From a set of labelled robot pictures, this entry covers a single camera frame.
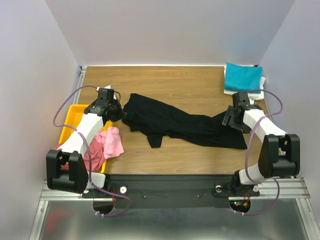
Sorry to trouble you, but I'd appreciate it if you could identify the black t shirt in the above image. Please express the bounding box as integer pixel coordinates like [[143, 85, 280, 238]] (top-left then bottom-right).
[[122, 93, 247, 150]]

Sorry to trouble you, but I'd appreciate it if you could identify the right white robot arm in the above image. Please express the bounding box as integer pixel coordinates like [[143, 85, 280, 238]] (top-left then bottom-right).
[[222, 92, 301, 193]]

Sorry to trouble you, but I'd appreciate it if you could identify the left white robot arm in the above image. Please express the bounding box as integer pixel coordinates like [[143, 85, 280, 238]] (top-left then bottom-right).
[[46, 85, 126, 194]]

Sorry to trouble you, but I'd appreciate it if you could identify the white folded t shirt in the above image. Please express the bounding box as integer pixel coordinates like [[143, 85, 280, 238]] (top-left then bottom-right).
[[223, 66, 266, 101]]

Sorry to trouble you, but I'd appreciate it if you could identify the yellow plastic bin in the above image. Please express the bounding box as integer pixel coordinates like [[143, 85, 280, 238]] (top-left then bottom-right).
[[58, 104, 113, 174]]

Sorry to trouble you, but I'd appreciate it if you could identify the light pink t shirt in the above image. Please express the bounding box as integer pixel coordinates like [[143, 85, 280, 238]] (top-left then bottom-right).
[[95, 126, 125, 160]]

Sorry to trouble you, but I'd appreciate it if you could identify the teal folded t shirt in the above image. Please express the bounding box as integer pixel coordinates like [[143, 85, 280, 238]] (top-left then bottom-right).
[[224, 62, 263, 93]]

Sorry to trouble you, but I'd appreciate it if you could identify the dark red t shirt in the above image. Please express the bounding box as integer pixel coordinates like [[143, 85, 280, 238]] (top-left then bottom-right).
[[53, 138, 105, 172]]

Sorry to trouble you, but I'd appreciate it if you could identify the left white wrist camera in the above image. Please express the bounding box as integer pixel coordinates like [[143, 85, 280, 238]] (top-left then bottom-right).
[[96, 85, 115, 92]]

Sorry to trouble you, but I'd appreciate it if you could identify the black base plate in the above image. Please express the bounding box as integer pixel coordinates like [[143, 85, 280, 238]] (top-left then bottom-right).
[[82, 174, 260, 209]]

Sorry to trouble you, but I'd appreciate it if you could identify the aluminium frame rail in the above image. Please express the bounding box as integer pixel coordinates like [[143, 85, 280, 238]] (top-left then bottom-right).
[[28, 65, 88, 240]]

